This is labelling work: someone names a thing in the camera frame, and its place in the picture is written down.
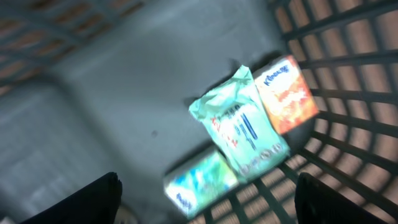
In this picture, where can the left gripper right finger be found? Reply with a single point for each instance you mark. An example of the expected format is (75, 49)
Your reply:
(317, 203)

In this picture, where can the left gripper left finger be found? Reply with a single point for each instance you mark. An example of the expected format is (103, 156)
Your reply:
(98, 202)

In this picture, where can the green blue tissue pack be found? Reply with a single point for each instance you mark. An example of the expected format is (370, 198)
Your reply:
(199, 182)

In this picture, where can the orange tissue pack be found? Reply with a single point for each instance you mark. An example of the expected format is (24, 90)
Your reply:
(285, 94)

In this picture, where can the teal wet wipes pack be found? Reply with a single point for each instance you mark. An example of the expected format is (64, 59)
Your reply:
(236, 120)

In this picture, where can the grey plastic mesh basket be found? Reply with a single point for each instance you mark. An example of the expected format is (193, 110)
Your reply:
(91, 87)

